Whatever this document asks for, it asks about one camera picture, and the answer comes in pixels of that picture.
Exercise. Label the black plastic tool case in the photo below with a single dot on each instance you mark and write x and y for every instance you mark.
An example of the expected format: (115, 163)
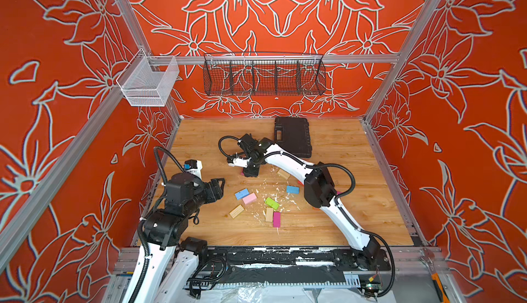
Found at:
(293, 135)

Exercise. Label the black wire basket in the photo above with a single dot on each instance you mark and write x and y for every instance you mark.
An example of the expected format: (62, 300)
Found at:
(264, 74)

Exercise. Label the green block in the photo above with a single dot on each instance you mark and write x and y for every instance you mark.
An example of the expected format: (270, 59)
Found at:
(271, 203)

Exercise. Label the natural wood block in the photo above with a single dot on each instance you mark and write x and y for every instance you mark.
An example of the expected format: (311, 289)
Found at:
(236, 211)
(283, 174)
(269, 215)

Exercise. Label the white wire basket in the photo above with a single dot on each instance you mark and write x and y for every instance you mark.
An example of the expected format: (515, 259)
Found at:
(148, 81)

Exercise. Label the light blue block centre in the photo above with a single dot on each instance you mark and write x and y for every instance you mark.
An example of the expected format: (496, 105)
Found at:
(292, 190)

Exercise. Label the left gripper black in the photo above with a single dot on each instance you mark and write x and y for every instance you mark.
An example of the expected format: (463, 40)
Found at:
(213, 190)

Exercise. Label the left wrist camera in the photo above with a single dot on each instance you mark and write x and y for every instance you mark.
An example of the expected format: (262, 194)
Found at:
(194, 167)

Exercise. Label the magenta block lower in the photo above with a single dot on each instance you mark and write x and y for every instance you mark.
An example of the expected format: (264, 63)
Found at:
(276, 219)

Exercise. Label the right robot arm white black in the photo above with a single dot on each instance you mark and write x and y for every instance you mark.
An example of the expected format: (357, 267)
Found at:
(319, 191)

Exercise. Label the orange handled tool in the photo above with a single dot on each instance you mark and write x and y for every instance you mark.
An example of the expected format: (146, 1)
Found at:
(440, 291)

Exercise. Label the pink block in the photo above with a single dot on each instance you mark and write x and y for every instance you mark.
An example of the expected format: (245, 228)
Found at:
(249, 199)

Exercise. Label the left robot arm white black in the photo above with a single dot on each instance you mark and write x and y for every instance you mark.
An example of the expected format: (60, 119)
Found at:
(168, 264)

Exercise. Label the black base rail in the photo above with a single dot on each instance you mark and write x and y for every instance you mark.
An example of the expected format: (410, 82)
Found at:
(342, 258)

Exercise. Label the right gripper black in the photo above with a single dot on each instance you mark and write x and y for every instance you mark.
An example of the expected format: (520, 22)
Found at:
(249, 169)

